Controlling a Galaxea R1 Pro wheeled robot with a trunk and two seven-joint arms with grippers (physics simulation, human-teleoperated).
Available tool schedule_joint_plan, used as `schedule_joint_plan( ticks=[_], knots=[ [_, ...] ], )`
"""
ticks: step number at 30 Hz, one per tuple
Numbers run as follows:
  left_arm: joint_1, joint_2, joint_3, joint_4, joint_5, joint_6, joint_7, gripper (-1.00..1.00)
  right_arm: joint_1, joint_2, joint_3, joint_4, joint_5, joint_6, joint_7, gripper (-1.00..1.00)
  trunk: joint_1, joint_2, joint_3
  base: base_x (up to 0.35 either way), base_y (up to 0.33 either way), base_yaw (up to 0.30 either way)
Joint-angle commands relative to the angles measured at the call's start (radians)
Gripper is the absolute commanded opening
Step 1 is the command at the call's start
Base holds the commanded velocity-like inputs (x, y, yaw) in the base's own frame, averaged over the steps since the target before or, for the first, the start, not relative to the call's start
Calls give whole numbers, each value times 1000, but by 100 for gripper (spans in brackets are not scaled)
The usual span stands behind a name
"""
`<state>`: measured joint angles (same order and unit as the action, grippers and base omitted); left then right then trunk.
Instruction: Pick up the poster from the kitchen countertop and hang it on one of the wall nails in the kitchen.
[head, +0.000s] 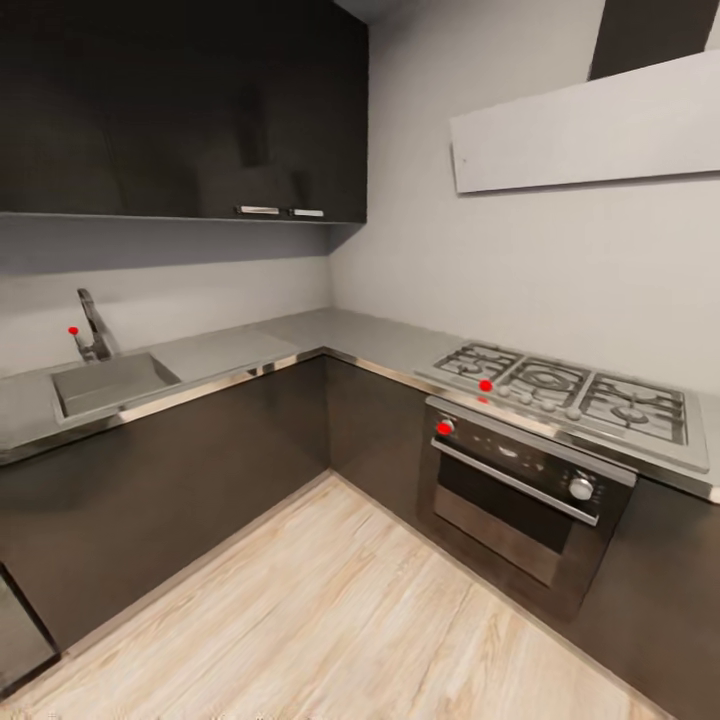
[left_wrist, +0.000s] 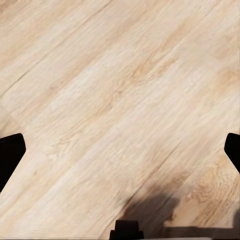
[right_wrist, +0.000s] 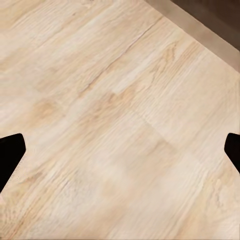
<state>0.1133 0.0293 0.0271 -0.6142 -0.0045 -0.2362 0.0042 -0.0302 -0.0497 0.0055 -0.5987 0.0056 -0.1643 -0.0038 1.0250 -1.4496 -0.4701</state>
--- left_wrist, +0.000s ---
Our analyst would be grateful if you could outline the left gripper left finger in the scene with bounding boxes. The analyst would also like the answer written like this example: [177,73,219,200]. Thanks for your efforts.
[0,133,26,193]

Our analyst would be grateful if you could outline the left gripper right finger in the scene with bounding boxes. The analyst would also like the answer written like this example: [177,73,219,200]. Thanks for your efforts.
[224,133,240,173]

